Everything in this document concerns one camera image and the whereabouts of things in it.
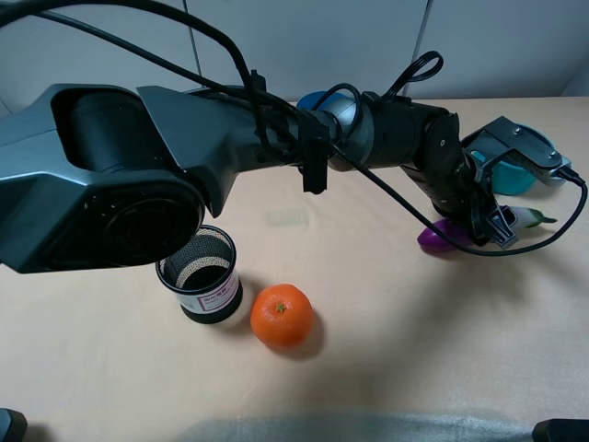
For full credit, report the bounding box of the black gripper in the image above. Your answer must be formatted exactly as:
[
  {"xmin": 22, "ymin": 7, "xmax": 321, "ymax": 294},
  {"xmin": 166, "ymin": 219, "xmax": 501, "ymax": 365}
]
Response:
[{"xmin": 401, "ymin": 154, "xmax": 517, "ymax": 250}]

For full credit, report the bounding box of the purple toy eggplant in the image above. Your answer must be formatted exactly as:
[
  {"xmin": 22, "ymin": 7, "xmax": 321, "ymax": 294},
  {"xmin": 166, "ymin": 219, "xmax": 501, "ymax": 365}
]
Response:
[{"xmin": 417, "ymin": 205, "xmax": 557, "ymax": 252}]

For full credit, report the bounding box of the grey robot base front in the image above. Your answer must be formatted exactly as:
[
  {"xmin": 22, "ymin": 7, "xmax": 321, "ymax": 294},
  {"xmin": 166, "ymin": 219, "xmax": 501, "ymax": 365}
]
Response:
[{"xmin": 176, "ymin": 412, "xmax": 534, "ymax": 441}]

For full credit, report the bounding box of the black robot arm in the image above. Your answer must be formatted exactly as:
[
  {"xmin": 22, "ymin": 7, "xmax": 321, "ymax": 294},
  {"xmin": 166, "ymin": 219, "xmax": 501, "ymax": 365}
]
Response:
[{"xmin": 1, "ymin": 85, "xmax": 513, "ymax": 273}]

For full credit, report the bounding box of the teal saucepan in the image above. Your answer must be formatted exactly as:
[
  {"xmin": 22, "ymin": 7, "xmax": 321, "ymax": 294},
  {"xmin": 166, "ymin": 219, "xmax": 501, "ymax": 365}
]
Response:
[{"xmin": 468, "ymin": 123, "xmax": 560, "ymax": 196}]

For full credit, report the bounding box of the dark block lower right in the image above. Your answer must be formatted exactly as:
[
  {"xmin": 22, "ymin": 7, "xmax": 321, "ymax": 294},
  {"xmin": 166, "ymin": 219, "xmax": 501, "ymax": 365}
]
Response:
[{"xmin": 532, "ymin": 419, "xmax": 589, "ymax": 442}]

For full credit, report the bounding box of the dark block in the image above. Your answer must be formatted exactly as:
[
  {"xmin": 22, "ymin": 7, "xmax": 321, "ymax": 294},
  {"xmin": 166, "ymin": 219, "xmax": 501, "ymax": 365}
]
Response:
[
  {"xmin": 0, "ymin": 408, "xmax": 28, "ymax": 442},
  {"xmin": 532, "ymin": 419, "xmax": 589, "ymax": 442}
]

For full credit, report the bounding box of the blue bowl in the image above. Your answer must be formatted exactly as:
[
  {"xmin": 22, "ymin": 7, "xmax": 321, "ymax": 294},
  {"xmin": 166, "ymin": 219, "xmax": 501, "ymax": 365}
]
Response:
[{"xmin": 296, "ymin": 91, "xmax": 335, "ymax": 111}]

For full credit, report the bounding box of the orange fruit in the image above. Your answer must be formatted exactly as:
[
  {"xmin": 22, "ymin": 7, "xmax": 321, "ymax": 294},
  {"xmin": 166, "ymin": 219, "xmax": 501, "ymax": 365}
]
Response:
[{"xmin": 249, "ymin": 284, "xmax": 314, "ymax": 349}]

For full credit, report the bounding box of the black mesh pen cup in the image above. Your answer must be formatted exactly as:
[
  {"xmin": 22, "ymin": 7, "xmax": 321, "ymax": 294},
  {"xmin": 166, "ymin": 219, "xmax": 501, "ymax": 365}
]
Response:
[{"xmin": 156, "ymin": 225, "xmax": 243, "ymax": 324}]

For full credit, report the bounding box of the dark block lower left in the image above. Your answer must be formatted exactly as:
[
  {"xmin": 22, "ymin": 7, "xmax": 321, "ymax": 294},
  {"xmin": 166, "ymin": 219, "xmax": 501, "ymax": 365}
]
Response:
[{"xmin": 0, "ymin": 408, "xmax": 28, "ymax": 442}]

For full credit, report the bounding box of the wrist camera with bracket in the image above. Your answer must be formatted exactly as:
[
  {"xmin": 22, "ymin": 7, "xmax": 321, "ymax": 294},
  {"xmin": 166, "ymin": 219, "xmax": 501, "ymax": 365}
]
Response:
[{"xmin": 462, "ymin": 116, "xmax": 583, "ymax": 187}]

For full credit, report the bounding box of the black cable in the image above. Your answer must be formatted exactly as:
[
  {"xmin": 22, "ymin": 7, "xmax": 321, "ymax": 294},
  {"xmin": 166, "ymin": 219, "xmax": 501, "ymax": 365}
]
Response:
[{"xmin": 0, "ymin": 0, "xmax": 589, "ymax": 257}]

